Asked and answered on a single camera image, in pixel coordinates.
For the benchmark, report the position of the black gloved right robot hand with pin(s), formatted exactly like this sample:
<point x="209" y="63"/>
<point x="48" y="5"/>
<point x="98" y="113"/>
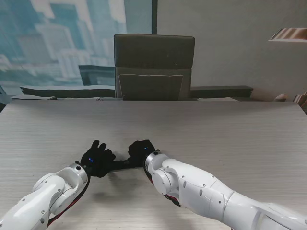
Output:
<point x="140" y="149"/>

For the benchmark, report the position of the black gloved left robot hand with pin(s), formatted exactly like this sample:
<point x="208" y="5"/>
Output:
<point x="98" y="160"/>

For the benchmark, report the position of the black remote control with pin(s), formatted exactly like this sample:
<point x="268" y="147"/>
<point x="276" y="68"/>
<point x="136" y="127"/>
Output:
<point x="122" y="165"/>

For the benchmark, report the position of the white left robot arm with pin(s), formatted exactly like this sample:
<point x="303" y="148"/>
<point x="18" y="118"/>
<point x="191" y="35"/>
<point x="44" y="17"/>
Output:
<point x="48" y="189"/>

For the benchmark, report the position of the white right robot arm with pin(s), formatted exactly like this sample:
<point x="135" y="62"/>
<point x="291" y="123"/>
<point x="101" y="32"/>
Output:
<point x="204" y="189"/>

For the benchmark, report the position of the long dark low cabinet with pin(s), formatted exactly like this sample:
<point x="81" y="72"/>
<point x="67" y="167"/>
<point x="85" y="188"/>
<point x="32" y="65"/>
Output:
<point x="67" y="92"/>

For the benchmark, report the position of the grey office chair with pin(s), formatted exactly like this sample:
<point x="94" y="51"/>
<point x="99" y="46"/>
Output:
<point x="153" y="69"/>

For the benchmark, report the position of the grey paper sheet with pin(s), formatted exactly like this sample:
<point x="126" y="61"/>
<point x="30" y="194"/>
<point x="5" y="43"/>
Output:
<point x="33" y="97"/>

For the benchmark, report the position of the short dark low cabinet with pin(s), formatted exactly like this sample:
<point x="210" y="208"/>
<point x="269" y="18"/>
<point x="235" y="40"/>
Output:
<point x="220" y="92"/>

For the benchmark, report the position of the dark object at table corner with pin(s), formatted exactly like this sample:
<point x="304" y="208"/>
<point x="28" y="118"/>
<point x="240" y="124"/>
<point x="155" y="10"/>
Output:
<point x="2" y="100"/>

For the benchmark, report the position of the small tan object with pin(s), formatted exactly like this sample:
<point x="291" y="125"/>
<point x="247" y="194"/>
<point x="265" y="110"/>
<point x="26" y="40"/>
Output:
<point x="281" y="97"/>

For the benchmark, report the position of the brown wooden furniture edge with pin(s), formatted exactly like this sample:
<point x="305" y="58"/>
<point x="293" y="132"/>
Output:
<point x="301" y="101"/>

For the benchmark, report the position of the dark window frame post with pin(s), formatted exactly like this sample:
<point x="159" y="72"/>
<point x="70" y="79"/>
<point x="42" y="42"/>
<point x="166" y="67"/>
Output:
<point x="154" y="16"/>

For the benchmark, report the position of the wooden wall shelf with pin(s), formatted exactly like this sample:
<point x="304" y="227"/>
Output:
<point x="290" y="34"/>

